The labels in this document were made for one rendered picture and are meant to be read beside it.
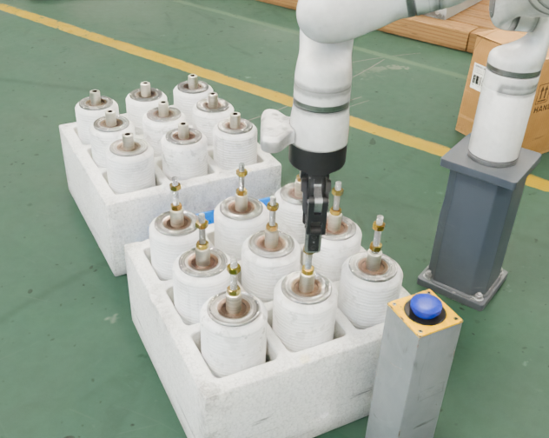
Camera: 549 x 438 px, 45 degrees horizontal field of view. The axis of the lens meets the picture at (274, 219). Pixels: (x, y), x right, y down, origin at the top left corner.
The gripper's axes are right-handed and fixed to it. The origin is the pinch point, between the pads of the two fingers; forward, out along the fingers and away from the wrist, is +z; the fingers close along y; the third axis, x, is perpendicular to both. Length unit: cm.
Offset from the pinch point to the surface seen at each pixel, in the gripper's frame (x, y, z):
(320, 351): -2.1, -6.2, 17.5
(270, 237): 5.5, 9.5, 8.3
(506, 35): -61, 107, 6
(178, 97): 27, 71, 12
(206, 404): 13.9, -15.4, 18.7
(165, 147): 27, 45, 11
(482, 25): -80, 188, 28
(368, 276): -9.5, 2.4, 10.1
